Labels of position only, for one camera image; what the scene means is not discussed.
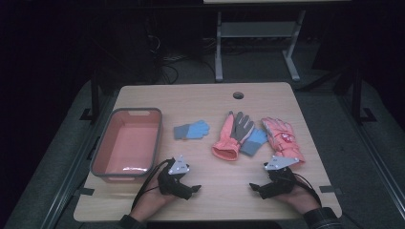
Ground person's right hand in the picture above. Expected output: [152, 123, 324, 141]
[275, 176, 321, 215]

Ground hand-held gripper black cable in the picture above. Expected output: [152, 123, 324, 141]
[131, 157, 173, 211]
[292, 173, 323, 207]

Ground pink glove with grey palm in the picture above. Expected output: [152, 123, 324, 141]
[211, 110, 256, 161]

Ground pink glove with printed patch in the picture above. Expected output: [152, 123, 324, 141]
[261, 116, 306, 165]

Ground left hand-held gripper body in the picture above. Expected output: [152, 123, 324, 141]
[157, 155, 192, 198]

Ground person's left hand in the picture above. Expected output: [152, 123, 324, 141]
[130, 177, 178, 222]

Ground black cables on floor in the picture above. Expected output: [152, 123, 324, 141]
[144, 31, 218, 85]

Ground pink plastic basin grey rim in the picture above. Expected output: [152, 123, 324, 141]
[90, 107, 163, 184]

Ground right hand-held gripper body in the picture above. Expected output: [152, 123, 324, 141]
[263, 155, 300, 197]

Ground black tape strip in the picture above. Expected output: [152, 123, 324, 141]
[319, 185, 343, 196]
[75, 187, 96, 197]

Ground grey metal table frame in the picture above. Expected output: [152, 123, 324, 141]
[214, 9, 307, 83]

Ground black metal post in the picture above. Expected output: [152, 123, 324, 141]
[351, 68, 377, 125]
[79, 70, 100, 123]

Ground left hand-held gripper black cable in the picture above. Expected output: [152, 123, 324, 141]
[131, 157, 173, 211]

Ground right hand-held gripper black cable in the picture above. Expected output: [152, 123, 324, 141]
[292, 173, 323, 207]

